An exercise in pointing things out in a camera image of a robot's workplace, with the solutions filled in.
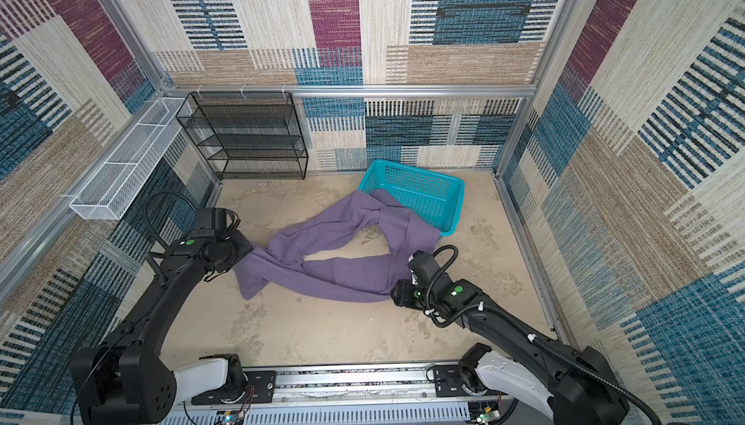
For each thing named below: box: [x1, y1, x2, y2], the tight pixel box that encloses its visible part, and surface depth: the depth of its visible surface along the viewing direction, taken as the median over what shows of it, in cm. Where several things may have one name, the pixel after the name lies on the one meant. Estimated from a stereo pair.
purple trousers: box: [232, 189, 442, 302], surface depth 95 cm
